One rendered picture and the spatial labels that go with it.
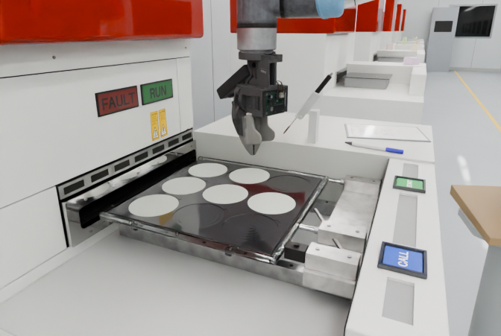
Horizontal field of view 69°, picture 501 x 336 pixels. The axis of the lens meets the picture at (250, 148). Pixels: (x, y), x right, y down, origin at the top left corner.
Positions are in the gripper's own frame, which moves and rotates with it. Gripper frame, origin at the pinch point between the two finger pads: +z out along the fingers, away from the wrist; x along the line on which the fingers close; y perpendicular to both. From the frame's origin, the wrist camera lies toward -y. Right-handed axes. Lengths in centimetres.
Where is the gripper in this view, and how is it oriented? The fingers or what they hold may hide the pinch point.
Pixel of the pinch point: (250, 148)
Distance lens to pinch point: 77.5
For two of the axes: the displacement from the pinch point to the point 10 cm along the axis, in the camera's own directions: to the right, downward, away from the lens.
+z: 0.1, 9.5, 3.2
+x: 7.5, -2.2, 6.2
